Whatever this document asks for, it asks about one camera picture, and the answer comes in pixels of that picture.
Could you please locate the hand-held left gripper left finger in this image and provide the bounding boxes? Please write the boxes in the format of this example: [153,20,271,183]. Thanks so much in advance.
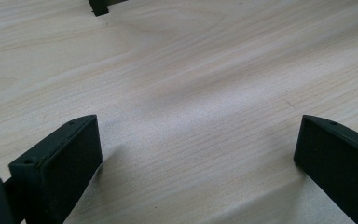
[8,114,103,224]

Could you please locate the black metal shelf rack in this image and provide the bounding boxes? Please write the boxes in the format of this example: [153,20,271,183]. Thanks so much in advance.
[88,0,129,18]

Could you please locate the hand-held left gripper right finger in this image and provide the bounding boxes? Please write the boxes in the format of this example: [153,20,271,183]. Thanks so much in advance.
[293,114,358,224]

